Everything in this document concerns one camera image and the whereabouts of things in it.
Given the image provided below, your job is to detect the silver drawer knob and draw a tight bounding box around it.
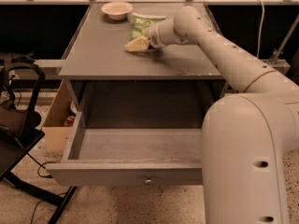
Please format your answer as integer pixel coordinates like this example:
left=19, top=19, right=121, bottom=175
left=144, top=176, right=153, bottom=185

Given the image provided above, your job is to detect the grey open top drawer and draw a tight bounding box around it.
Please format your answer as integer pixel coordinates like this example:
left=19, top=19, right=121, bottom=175
left=47, top=105, right=208, bottom=187

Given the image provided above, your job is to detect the cardboard box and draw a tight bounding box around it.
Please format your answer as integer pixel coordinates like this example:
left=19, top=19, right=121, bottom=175
left=42, top=81, right=71, bottom=153

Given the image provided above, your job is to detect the black chair frame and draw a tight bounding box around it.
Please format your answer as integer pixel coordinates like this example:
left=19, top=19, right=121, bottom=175
left=0, top=52, right=76, bottom=224

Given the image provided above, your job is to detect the black floor cable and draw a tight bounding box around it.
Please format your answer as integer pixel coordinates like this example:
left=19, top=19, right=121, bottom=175
left=25, top=152, right=57, bottom=179

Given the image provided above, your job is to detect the green jalapeno chip bag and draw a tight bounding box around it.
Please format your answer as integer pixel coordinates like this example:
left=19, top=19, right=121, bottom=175
left=129, top=12, right=165, bottom=39

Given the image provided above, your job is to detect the white ceramic bowl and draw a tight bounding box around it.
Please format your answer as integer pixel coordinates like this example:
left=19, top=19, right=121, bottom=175
left=101, top=1, right=133, bottom=21

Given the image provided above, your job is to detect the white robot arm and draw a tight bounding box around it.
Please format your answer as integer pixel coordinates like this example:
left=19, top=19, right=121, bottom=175
left=125, top=7, right=299, bottom=224

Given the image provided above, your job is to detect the red can in box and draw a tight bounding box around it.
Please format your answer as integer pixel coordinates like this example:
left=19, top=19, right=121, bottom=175
left=64, top=116, right=75, bottom=127

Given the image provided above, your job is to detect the grey wooden cabinet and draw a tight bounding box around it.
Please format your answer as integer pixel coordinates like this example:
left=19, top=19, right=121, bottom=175
left=57, top=1, right=232, bottom=112

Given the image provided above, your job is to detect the white cable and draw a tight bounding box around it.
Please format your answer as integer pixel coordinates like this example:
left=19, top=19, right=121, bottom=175
left=251, top=0, right=266, bottom=59

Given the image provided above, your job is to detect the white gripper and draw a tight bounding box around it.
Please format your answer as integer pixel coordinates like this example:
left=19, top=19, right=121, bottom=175
left=125, top=19, right=191, bottom=52

